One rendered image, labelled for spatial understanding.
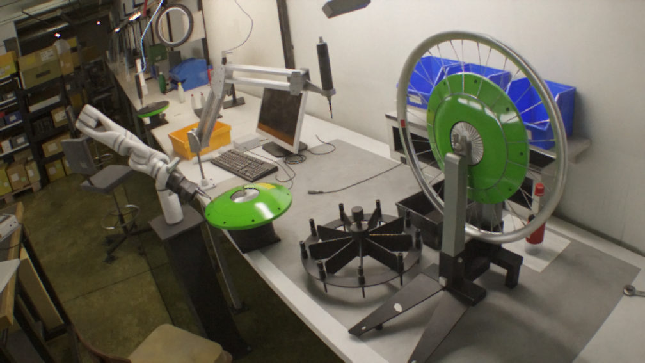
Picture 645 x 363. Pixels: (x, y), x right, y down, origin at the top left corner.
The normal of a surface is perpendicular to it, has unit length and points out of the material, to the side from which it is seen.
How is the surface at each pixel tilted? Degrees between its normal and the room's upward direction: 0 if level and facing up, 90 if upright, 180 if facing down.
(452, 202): 87
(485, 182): 101
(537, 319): 0
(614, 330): 0
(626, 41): 90
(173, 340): 0
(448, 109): 82
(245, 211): 17
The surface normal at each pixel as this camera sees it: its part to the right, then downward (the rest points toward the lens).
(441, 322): -0.37, -0.75
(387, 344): -0.13, -0.90
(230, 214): -0.22, -0.69
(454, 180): -0.80, 0.29
